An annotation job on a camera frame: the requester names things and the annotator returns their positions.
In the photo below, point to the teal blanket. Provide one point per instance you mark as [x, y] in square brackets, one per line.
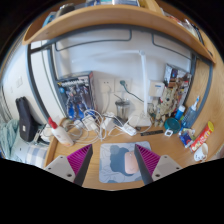
[8, 138]

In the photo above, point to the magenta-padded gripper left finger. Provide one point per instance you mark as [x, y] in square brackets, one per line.
[60, 165]

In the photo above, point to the black bag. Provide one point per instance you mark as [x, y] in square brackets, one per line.
[26, 121]

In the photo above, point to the wooden shelf unit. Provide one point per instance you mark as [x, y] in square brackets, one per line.
[110, 18]

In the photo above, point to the white red-capped bottle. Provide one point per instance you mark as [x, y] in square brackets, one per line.
[62, 135]

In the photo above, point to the black ruler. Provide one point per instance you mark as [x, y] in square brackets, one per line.
[151, 133]

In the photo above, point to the pink computer mouse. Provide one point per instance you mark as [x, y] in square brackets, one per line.
[130, 162]

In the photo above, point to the white wall box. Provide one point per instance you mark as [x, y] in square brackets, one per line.
[156, 88]

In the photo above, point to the white power strip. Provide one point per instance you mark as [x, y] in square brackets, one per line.
[129, 130]

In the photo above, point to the white power adapter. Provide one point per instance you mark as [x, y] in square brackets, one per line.
[89, 123]

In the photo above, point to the small blue white bottle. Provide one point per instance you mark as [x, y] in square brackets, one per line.
[180, 113]

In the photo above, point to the red chips can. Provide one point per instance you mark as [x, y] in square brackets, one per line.
[201, 137]

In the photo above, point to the brown tree figure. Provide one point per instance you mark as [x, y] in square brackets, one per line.
[163, 106]

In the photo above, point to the white blue-cloud mouse pad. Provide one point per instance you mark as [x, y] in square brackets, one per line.
[111, 163]

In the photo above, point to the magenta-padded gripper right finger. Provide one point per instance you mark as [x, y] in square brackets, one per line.
[165, 165]

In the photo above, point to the steel cup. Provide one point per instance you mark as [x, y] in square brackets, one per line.
[122, 110]

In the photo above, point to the white printed mug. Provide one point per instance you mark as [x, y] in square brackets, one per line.
[200, 153]

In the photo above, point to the blue model kit box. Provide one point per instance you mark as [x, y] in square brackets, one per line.
[76, 96]

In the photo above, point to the white wall socket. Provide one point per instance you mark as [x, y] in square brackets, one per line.
[128, 86]
[106, 86]

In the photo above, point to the green round tin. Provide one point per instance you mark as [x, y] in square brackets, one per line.
[172, 125]

